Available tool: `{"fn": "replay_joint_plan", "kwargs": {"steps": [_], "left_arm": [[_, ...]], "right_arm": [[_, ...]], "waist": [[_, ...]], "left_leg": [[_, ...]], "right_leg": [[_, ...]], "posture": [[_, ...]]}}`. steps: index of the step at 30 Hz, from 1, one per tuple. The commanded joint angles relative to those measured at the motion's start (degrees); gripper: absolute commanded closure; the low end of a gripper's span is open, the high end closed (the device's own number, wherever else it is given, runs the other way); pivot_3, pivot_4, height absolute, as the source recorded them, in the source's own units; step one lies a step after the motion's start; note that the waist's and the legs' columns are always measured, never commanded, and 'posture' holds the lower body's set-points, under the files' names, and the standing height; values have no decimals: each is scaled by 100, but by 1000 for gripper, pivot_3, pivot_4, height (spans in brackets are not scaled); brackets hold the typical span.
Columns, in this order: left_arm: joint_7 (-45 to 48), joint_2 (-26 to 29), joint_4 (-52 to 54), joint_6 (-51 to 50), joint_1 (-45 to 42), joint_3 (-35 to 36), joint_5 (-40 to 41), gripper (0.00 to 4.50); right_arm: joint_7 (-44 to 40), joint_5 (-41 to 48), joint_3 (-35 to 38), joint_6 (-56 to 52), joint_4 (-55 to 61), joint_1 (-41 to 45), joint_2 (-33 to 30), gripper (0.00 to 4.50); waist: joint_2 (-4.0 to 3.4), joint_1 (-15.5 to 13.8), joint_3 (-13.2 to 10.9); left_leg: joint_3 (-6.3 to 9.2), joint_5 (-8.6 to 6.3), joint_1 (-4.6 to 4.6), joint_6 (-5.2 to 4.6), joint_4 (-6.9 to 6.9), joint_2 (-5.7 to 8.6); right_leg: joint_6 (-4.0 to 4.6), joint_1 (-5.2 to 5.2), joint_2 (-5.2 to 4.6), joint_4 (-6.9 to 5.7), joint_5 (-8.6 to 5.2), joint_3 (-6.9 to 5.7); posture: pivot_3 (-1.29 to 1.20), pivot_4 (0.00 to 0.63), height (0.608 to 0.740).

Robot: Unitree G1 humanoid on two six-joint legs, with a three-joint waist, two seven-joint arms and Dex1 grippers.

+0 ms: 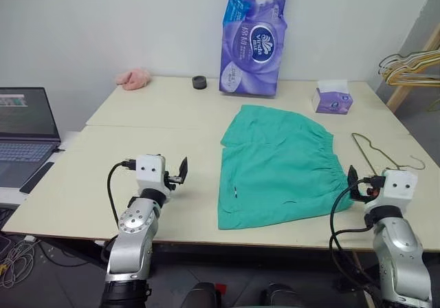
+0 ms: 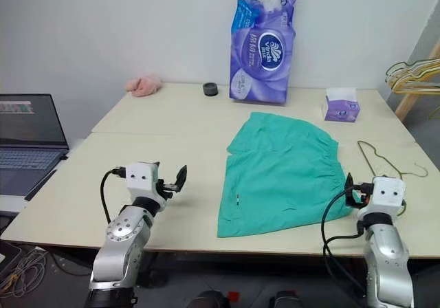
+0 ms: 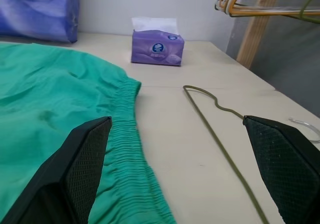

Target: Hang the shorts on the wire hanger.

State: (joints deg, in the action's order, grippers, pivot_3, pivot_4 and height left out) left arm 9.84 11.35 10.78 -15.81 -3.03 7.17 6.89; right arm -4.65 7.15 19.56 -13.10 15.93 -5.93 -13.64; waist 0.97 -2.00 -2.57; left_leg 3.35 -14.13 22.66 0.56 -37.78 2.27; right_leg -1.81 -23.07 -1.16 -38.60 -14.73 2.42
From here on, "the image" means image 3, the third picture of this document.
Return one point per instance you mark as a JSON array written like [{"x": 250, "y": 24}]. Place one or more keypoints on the blue plastic package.
[{"x": 35, "y": 11}]

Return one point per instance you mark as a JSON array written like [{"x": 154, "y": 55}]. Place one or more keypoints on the purple tissue box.
[{"x": 157, "y": 50}]

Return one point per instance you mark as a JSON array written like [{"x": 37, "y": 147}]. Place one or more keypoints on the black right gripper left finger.
[{"x": 62, "y": 174}]

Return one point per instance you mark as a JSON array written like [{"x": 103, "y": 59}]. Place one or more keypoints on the clear plastic hook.
[{"x": 308, "y": 131}]

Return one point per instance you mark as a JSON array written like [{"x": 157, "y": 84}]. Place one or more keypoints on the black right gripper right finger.
[{"x": 287, "y": 169}]

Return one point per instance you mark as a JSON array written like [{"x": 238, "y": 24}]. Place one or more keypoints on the green elastic-waist garment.
[{"x": 50, "y": 89}]

